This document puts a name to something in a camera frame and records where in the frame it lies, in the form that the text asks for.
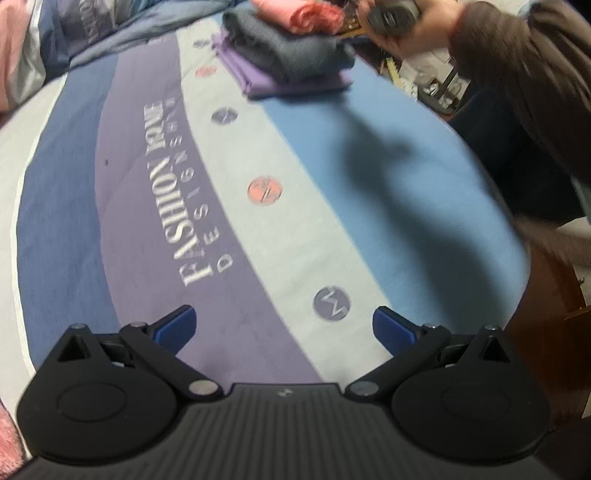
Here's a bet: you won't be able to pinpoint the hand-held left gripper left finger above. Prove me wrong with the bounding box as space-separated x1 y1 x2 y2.
55 304 223 402

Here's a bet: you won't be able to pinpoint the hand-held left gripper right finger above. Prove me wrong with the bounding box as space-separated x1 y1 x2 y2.
345 305 516 401

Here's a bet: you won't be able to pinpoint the coral pink towel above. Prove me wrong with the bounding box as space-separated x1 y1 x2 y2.
250 0 345 34

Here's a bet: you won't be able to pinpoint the person's right hand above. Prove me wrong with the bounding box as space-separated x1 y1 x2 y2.
369 0 468 60

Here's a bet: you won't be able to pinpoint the folded grey cloth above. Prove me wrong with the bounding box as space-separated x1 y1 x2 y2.
222 10 356 84

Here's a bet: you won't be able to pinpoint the folded purple cloth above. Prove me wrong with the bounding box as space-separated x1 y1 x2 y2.
212 28 354 100

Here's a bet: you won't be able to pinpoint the striped printed bed sheet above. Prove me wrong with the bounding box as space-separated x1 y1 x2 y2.
0 9 532 398

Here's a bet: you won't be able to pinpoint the person's dark trousers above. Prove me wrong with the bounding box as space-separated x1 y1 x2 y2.
449 87 591 227

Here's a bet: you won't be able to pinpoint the grey blue printed quilt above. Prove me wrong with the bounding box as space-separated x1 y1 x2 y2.
28 0 243 88

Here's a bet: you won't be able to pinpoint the plain pink cover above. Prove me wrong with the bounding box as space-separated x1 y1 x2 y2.
0 0 37 112

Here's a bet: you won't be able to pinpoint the wooden bed frame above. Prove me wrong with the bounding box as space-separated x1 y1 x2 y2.
505 220 591 432

